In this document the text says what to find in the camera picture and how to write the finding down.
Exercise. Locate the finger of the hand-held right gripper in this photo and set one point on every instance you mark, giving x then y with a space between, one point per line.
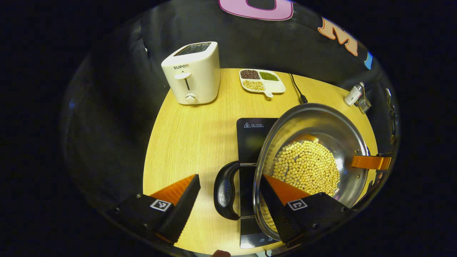
371 162

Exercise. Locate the small pile of soybeans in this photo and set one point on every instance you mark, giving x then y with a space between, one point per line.
253 85

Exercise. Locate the pile of red beans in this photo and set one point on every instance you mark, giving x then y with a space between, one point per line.
250 74

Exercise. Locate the black induction cooktop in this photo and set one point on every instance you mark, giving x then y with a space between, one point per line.
253 142

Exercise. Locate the large pile of soybeans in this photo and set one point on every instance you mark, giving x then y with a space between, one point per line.
307 167

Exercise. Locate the white toaster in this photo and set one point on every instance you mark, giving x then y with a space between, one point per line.
200 75

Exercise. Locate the small clear glass container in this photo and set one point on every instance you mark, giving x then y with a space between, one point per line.
364 105

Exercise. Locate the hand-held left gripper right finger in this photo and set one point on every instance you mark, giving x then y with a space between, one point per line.
276 214

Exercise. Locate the small white bottle red label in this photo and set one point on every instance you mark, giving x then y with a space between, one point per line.
352 95

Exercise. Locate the pile of green beans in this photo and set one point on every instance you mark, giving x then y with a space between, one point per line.
269 76

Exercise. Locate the white divided dish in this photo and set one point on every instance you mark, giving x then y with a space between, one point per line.
275 86

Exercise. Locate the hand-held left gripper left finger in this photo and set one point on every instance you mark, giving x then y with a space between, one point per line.
182 210

